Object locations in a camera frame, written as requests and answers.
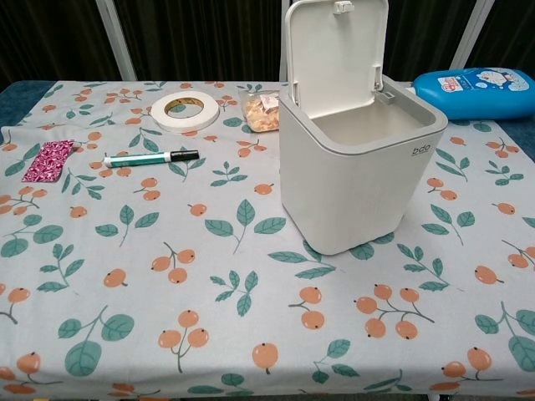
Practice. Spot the white lidded trash bin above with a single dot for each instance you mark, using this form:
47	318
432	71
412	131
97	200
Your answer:
347	192

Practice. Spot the clear bag of snacks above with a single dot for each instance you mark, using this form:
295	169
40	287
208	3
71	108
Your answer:
259	112

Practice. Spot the white tape roll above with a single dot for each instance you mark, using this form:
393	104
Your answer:
184	118

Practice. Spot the fruit and leaf tablecloth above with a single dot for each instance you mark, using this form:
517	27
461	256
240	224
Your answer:
167	271

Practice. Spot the green black marker pen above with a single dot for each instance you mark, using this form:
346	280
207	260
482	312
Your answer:
146	159

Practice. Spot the dark pleated curtain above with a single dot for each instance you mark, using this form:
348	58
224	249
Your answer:
200	37

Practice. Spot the magenta patterned packet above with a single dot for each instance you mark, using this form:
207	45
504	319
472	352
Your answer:
47	161

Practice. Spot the blue plastic bottle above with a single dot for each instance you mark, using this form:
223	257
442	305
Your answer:
476	94

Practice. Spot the white metal frame post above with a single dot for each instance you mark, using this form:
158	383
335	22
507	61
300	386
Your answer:
472	33
115	37

